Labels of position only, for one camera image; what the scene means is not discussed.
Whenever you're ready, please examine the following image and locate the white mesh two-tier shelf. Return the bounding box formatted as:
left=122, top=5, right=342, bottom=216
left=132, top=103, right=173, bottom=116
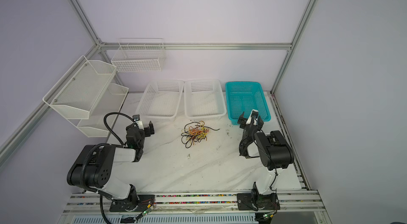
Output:
left=42, top=56, right=128, bottom=138

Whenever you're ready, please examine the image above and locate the aluminium frame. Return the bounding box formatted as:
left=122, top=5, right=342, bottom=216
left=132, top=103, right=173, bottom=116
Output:
left=1, top=0, right=317, bottom=170

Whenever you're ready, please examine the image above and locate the white plastic basket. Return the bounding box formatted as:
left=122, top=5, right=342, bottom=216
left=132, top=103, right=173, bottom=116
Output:
left=136, top=79, right=184, bottom=122
left=183, top=79, right=227, bottom=121

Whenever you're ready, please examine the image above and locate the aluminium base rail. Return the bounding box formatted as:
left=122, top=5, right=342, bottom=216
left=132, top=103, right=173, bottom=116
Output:
left=58, top=190, right=331, bottom=224

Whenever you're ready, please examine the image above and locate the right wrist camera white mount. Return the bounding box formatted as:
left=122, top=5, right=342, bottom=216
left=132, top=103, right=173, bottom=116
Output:
left=250, top=110, right=259, bottom=125

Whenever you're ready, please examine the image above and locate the cable bundle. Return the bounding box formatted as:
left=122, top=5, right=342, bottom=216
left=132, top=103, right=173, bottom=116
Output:
left=180, top=120, right=220, bottom=149

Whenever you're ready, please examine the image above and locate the middle white plastic basket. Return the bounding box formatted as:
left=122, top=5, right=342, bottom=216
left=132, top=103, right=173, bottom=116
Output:
left=183, top=79, right=227, bottom=121

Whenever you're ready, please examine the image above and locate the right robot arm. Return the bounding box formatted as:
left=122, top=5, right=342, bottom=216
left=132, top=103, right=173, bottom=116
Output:
left=237, top=110, right=295, bottom=213

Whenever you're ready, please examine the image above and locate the white wire wall basket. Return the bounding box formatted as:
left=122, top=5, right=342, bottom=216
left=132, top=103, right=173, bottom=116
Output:
left=111, top=38, right=166, bottom=72

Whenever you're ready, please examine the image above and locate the left white plastic basket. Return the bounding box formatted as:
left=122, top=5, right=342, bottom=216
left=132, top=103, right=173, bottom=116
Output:
left=136, top=79, right=184, bottom=122

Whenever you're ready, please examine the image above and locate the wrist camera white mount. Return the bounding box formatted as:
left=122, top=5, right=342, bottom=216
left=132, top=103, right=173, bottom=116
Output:
left=250, top=110, right=259, bottom=125
left=134, top=120, right=144, bottom=130

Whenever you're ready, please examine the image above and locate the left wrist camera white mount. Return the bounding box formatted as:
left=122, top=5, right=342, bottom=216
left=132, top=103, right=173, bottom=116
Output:
left=134, top=120, right=144, bottom=130

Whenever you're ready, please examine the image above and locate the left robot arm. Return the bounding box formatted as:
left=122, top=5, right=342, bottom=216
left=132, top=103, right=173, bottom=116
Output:
left=67, top=112, right=155, bottom=212

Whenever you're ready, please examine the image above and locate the teal plastic basket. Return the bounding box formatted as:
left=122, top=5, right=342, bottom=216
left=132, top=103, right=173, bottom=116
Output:
left=225, top=82, right=271, bottom=125

